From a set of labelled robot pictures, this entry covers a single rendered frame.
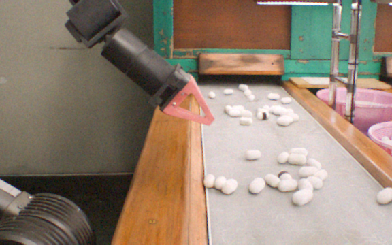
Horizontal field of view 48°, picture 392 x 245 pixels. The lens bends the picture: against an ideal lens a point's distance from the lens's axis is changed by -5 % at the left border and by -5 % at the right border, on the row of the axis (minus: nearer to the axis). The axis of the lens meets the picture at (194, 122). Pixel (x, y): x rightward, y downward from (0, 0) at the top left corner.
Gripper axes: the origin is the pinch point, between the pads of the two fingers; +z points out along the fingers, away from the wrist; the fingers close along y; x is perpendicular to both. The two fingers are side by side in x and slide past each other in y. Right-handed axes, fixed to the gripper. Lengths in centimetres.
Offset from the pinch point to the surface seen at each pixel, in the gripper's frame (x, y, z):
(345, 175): -7.5, 4.0, 26.4
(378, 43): -48, 93, 47
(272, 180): 0.8, -1.1, 14.5
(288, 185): -0.6, -3.3, 16.3
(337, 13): -36, 50, 17
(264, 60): -14, 87, 17
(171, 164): 10.6, 3.7, 1.1
